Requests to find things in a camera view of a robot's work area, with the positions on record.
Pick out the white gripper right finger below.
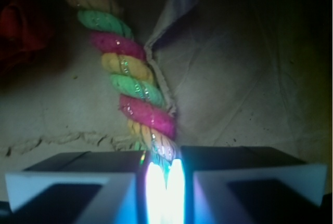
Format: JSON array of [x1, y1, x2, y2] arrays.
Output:
[[181, 146, 328, 223]]

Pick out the brown paper bag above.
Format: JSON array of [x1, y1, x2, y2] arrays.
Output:
[[1, 0, 332, 174]]

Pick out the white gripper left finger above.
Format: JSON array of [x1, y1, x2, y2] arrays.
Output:
[[4, 151, 146, 223]]

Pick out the red crumpled cloth ball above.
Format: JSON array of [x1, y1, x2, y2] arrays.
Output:
[[1, 0, 54, 74]]

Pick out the multicolored twisted rope toy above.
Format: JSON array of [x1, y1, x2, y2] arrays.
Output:
[[65, 0, 185, 223]]

